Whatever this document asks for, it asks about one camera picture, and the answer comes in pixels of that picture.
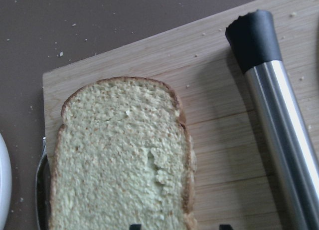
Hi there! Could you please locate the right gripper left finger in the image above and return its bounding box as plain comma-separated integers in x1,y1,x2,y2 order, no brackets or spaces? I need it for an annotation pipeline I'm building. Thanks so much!
129,224,142,230

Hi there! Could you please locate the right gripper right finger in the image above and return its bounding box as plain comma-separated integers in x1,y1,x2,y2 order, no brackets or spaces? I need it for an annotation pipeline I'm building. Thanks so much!
219,224,233,230

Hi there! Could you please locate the bread slice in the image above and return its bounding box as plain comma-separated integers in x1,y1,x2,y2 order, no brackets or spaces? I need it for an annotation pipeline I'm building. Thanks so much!
49,77,197,230

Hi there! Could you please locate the wooden cutting board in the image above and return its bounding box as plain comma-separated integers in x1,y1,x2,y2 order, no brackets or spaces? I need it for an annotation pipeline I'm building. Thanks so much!
43,0,319,230

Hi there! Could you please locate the white round plate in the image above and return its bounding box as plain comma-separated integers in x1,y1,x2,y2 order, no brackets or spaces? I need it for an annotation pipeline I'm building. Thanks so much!
0,135,12,230

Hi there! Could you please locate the yellow plastic knife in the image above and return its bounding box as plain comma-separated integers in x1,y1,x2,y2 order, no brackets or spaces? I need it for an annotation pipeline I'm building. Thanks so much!
316,27,319,58

